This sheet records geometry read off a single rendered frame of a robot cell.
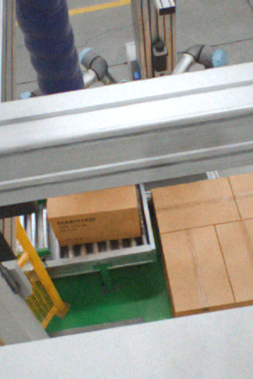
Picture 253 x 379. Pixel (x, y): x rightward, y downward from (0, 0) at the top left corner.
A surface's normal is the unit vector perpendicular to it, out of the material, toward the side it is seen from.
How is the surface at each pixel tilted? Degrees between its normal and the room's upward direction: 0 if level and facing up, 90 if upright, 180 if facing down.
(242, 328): 0
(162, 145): 90
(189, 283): 0
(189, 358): 0
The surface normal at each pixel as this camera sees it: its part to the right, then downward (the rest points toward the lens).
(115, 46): -0.10, -0.57
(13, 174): 0.13, 0.81
